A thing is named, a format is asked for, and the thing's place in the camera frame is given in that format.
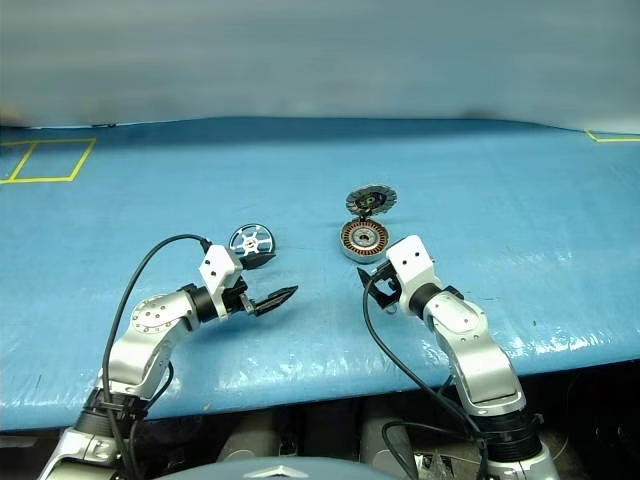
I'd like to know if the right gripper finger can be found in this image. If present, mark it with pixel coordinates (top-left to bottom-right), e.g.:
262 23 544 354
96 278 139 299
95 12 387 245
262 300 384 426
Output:
370 281 401 314
355 267 387 288

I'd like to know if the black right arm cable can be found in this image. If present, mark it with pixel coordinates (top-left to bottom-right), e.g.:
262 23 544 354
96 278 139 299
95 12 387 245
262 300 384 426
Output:
362 277 490 480

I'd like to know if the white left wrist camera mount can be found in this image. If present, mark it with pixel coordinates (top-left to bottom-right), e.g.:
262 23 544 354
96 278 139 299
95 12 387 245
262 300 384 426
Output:
198 244 245 322

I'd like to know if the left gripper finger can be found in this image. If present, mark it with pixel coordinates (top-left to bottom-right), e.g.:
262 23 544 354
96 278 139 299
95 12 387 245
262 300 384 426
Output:
242 252 278 272
249 285 300 318

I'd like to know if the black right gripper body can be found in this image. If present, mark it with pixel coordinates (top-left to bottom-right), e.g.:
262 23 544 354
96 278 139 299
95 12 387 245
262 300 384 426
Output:
373 258 402 312

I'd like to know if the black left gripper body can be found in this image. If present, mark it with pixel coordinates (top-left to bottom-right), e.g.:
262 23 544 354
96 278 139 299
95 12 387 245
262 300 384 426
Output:
220 273 258 321

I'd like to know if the motor stator with copper windings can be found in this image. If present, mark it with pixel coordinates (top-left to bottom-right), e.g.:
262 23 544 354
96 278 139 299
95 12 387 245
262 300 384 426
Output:
340 216 392 265

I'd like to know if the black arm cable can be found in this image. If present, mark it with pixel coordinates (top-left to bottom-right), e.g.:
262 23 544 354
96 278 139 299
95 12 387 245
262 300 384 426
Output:
362 277 490 480
101 233 214 480

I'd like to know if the blue plastic table cover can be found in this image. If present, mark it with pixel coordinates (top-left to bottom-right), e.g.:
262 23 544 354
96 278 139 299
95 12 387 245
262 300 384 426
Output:
0 116 640 434

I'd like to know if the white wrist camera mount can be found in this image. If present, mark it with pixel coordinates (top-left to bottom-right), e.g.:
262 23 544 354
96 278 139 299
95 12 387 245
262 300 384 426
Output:
198 244 245 322
385 235 442 317

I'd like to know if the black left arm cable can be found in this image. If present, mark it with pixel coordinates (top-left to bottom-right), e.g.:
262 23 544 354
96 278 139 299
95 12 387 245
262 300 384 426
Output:
101 233 214 480

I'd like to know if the silver spoked motor bell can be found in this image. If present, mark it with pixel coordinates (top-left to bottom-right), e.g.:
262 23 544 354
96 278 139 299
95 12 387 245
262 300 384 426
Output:
228 220 278 259

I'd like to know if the black toothed motor disc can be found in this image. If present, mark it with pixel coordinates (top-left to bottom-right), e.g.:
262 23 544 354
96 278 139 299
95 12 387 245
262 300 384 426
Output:
344 183 398 218

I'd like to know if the grey rounded shape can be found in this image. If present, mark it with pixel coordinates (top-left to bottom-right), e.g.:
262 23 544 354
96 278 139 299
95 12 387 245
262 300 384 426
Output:
358 413 419 469
218 417 282 464

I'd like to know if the grey robot torso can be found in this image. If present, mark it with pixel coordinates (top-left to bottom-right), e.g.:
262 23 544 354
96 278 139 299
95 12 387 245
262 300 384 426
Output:
163 453 404 480

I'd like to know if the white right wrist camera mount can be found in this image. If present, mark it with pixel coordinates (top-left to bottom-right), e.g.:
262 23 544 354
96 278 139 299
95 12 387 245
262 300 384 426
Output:
385 235 442 317

